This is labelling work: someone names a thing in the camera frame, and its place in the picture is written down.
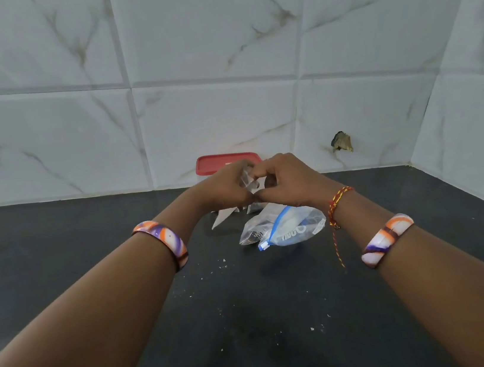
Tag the person's left hand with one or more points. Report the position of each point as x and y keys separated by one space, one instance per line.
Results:
x=225 y=190

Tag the person's right hand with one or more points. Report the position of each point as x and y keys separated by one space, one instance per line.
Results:
x=296 y=182

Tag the large clear blue-zip bag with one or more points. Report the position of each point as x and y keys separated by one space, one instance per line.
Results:
x=293 y=228

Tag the person's left forearm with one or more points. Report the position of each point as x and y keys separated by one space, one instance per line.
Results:
x=78 y=330

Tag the person's right forearm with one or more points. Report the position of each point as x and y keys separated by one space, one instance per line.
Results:
x=464 y=293

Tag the orange purple white bangle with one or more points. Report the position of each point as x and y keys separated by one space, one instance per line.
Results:
x=384 y=239
x=167 y=241

